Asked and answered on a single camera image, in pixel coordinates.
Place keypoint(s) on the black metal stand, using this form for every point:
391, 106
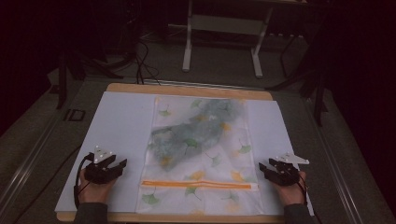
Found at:
62, 81
317, 93

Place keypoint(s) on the grey-green fluffy cloth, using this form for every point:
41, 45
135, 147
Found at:
186, 137

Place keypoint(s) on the black floor socket plate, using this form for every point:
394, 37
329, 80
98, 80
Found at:
74, 114

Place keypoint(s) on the person's right hand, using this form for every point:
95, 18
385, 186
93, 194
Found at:
291, 194

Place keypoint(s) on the leaf print mesh laundry bag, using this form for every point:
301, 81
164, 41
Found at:
202, 186

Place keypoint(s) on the silver floor rail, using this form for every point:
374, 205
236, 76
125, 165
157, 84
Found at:
334, 161
28, 168

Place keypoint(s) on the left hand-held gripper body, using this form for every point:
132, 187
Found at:
99, 173

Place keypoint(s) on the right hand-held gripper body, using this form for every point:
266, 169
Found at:
286, 174

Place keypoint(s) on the white table mat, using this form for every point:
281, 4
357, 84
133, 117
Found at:
121, 124

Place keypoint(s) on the person's left hand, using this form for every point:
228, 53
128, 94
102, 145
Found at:
95, 192

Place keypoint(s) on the white metal desk frame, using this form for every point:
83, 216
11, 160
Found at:
224, 24

